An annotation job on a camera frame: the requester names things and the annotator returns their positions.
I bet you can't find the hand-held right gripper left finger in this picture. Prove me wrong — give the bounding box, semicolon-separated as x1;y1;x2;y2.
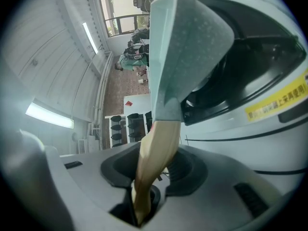
45;142;141;231

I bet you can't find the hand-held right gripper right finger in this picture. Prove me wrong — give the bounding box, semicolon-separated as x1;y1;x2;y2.
143;144;289;231

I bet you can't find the white induction cooker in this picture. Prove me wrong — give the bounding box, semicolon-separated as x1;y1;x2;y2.
179;0;308;141

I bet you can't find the white metal shelving unit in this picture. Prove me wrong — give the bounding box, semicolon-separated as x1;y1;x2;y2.
105;111;153;149

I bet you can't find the fluorescent ceiling light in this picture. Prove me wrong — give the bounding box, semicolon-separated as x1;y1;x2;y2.
81;22;99;55
25;102;75;129

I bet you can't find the dark framed window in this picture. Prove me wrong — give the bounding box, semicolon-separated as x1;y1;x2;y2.
98;0;151;38

